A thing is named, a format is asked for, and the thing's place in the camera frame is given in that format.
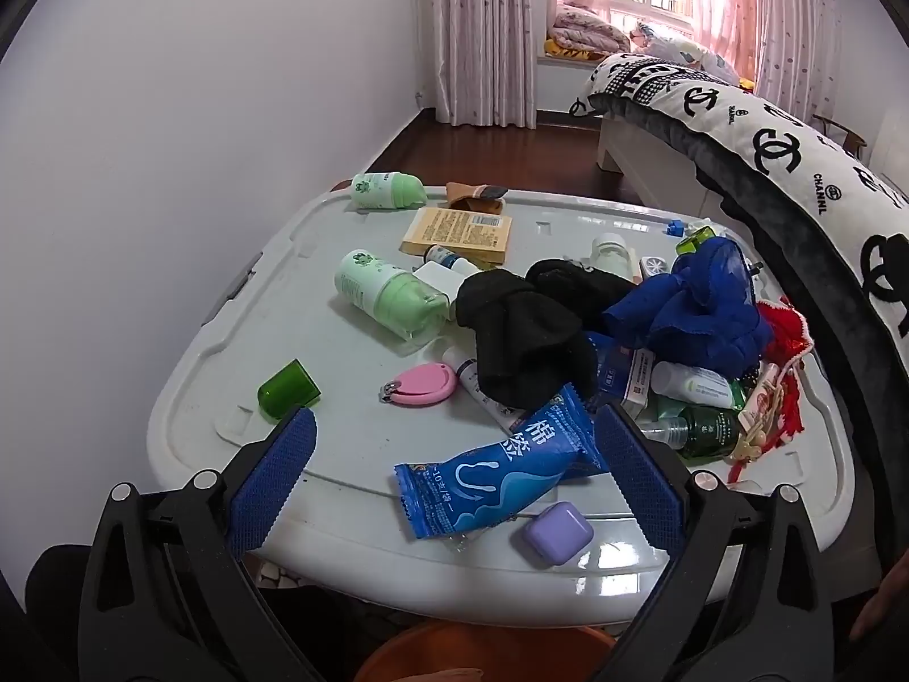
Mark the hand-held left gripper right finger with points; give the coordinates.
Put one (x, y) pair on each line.
(639, 483)

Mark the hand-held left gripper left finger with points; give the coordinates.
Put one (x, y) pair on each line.
(273, 483)

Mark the blue cotton swab packet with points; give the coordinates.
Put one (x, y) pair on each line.
(497, 472)

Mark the orange plastic basin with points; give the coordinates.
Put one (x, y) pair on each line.
(490, 653)

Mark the person's right hand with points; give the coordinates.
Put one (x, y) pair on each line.
(884, 597)

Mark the dark green bottle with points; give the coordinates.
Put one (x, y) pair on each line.
(706, 433)

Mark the green plastic cap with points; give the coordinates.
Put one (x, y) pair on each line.
(287, 389)

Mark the purple earbuds case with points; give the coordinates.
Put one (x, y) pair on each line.
(557, 533)

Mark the blue white medicine box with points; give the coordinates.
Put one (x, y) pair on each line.
(625, 376)

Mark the pink cream tube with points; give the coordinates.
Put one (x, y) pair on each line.
(761, 391)

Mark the white plastic storage lid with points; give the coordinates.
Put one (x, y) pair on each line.
(341, 341)

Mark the blue mesh cloth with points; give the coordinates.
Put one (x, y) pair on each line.
(696, 312)

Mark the pink round nail clipper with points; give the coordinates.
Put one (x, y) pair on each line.
(425, 383)

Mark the white ointment tube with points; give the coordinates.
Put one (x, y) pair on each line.
(469, 376)

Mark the red knitted cloth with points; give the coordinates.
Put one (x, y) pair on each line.
(781, 337)

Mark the large green lotion bottle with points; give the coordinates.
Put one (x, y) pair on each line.
(383, 291)

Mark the white lidded jar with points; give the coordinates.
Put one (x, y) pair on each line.
(611, 252)

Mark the clear green cap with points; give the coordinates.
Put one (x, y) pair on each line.
(696, 241)

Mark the small blue clip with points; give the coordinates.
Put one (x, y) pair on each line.
(673, 229)

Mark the small white box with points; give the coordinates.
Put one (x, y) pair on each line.
(434, 275)

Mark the small white blue-label bottle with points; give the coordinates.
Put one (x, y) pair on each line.
(447, 256)

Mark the yellow cardboard box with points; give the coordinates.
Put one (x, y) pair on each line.
(461, 233)

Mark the small green lotion bottle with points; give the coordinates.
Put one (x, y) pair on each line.
(387, 190)

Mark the wooden chair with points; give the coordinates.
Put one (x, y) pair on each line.
(838, 131)

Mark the printed pillow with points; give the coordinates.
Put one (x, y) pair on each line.
(682, 50)

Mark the yellow cloth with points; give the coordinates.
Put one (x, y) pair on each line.
(568, 52)

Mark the folded pink quilt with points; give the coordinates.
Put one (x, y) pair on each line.
(589, 32)

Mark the pink patterned curtain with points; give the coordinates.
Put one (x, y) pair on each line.
(483, 28)
(788, 14)

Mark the white bed frame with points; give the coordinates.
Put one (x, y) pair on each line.
(639, 153)

